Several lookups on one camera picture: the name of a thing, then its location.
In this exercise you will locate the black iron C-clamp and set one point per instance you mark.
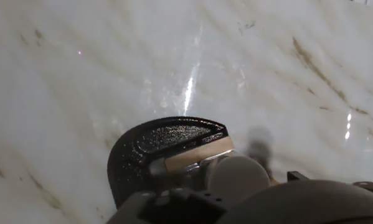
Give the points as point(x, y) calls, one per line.
point(136, 155)

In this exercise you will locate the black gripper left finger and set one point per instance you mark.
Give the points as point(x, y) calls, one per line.
point(173, 208)

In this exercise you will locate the marble pattern mat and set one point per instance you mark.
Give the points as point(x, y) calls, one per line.
point(80, 77)

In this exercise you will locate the white light bulb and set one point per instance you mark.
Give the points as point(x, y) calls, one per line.
point(237, 177)

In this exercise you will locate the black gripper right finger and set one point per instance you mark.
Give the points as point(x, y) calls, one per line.
point(371, 186)

